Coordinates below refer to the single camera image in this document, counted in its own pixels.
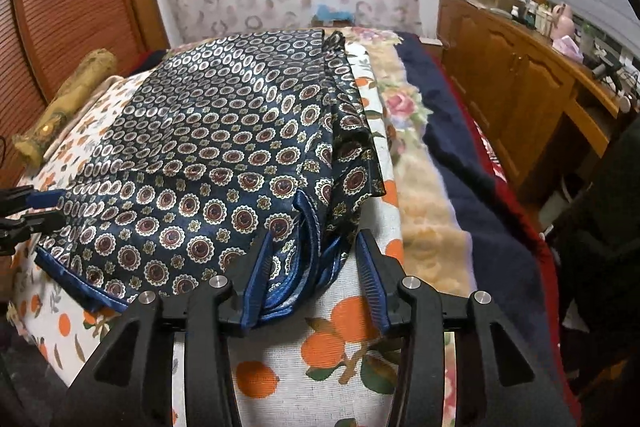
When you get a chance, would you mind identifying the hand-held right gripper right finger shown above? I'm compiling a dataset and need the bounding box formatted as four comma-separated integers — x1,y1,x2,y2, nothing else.
355,229,583,427

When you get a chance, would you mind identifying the navy blanket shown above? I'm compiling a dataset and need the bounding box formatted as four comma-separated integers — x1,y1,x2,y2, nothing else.
397,32,566,408

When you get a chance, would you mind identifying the blue cloth bundle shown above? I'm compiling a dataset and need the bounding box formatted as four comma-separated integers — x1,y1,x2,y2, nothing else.
312,3,356,28

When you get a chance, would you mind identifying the red blanket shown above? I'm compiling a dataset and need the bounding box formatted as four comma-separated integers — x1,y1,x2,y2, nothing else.
435,52,586,427

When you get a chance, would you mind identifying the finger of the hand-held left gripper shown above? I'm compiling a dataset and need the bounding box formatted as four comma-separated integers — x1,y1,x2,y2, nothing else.
0,186,66,214
0,211,67,258

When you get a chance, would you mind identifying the navy medallion-print satin garment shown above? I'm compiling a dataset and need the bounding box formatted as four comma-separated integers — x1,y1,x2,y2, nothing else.
34,28,388,325

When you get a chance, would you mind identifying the white orange-print bed sheet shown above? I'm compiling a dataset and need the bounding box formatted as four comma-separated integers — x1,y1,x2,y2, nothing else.
7,39,461,427

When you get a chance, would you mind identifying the wooden sideboard cabinet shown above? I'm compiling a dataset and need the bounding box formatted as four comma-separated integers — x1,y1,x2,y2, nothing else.
437,0,631,218

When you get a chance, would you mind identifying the beige floral blanket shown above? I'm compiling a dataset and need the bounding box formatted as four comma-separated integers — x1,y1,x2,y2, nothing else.
330,24,476,427

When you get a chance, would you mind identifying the pink figurine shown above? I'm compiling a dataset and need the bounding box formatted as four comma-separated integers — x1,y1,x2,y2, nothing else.
550,4,583,60

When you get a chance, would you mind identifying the olive bolster pillow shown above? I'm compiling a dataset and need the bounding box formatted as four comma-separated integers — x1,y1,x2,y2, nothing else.
12,48,118,168

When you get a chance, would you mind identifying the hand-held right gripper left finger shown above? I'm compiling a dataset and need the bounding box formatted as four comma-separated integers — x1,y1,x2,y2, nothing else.
52,231,276,427

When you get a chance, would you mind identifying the black chair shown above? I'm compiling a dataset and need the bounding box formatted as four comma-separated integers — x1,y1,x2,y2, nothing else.
565,117,640,427

